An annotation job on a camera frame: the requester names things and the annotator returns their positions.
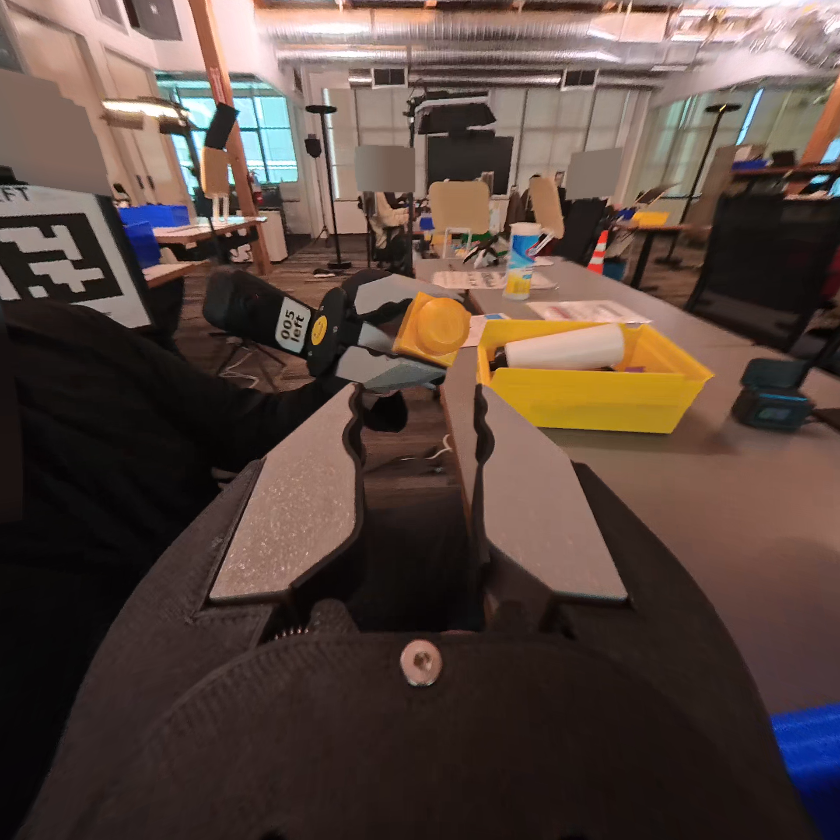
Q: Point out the tilted tan board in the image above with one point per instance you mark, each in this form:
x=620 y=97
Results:
x=546 y=207

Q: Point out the blue plastic bin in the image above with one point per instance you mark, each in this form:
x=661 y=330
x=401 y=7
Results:
x=810 y=768

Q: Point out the wooden post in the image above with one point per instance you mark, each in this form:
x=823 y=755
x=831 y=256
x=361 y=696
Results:
x=820 y=131
x=223 y=98

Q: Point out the wooden standing desk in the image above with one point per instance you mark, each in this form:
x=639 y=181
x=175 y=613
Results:
x=774 y=172

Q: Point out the black office chair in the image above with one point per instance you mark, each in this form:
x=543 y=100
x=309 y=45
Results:
x=774 y=262

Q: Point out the large tan board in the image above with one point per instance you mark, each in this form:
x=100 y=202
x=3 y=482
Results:
x=459 y=207

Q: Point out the wipes canister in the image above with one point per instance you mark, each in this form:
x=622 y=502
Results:
x=522 y=262

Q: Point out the orange plastic part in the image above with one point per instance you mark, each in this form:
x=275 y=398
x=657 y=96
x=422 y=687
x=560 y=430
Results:
x=439 y=328

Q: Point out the black white tool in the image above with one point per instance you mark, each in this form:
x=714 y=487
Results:
x=485 y=253

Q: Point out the small yellow bin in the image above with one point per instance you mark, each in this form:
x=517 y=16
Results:
x=651 y=218

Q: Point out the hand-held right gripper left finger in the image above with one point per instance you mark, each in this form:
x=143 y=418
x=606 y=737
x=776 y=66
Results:
x=289 y=518

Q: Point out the black white marker board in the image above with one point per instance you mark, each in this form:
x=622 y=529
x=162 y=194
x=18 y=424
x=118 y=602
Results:
x=65 y=256

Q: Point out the small tan board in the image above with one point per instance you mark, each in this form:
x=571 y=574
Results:
x=214 y=170

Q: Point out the black wall monitor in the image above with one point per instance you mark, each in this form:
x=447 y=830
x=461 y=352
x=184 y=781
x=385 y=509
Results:
x=469 y=164

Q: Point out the black light stand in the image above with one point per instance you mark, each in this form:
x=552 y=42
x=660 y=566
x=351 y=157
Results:
x=338 y=264

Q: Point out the blue crate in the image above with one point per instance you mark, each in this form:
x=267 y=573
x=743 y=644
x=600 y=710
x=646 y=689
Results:
x=154 y=215

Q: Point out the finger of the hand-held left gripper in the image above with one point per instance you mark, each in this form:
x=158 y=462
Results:
x=387 y=292
x=380 y=371

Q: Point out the yellow plastic bin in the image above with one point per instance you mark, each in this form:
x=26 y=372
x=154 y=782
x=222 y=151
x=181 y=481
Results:
x=590 y=400

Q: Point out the orange traffic cone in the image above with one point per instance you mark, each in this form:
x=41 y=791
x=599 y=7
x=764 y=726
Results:
x=598 y=256

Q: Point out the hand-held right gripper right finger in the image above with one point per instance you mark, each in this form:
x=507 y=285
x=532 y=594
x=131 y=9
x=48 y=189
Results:
x=544 y=525

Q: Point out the white plastic bottle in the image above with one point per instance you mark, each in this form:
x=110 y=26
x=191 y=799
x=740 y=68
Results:
x=564 y=348

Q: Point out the printed paper sheet red marks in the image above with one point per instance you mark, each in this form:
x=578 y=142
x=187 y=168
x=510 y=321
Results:
x=584 y=312

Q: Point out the black charger case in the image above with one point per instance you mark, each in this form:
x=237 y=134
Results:
x=771 y=407

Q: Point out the silver ventilation duct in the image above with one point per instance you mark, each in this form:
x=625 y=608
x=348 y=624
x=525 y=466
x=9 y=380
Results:
x=459 y=33

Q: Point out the black studio softbox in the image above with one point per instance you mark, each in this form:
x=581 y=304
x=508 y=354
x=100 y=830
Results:
x=456 y=118

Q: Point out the black ceiling speaker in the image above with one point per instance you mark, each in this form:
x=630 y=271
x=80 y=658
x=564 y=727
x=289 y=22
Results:
x=154 y=16

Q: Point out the person's left forearm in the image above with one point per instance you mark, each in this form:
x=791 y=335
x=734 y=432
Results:
x=164 y=407

